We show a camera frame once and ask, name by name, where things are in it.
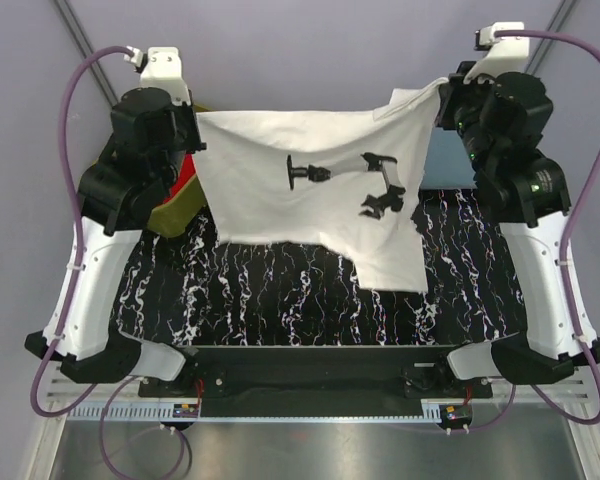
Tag red t shirt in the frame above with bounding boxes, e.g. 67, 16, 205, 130
163, 154, 200, 206

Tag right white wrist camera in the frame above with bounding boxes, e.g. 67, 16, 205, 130
463, 22, 530, 84

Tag folded blue t shirt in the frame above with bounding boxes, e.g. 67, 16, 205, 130
421, 128, 475, 189

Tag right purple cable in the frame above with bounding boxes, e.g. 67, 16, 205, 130
494, 29, 600, 424

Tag black marble pattern mat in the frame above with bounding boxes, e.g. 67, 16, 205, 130
110, 189, 526, 346

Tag olive green plastic basket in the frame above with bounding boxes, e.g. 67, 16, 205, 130
92, 102, 219, 239

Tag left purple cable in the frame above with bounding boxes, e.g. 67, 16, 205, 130
32, 45, 136, 417

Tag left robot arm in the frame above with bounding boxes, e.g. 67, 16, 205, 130
25, 87, 205, 396

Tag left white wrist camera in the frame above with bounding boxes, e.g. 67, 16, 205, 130
124, 46, 192, 106

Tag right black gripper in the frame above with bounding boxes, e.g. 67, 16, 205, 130
434, 60, 505, 174

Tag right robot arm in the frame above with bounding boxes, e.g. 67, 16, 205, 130
433, 61, 600, 397

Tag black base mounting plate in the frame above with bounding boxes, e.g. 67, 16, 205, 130
139, 345, 492, 399

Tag purple cable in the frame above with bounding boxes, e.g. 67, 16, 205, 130
494, 29, 600, 424
32, 45, 136, 417

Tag slotted grey cable duct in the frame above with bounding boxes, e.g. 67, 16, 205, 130
67, 402, 444, 422

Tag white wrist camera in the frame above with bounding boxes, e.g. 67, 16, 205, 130
124, 46, 192, 106
463, 22, 530, 84

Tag white printed t shirt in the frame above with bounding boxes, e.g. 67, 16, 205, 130
194, 80, 441, 292

